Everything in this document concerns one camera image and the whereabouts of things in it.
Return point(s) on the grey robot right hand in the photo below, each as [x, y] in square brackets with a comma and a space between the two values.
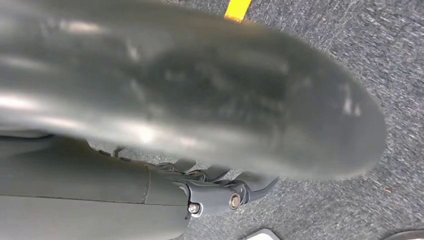
[99, 205]

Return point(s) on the dark rounded object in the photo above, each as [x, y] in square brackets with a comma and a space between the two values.
[407, 236]

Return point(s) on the pale grey flat plate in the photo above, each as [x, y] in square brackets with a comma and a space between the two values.
[263, 236]

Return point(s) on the yellow floor tape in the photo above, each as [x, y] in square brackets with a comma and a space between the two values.
[236, 10]

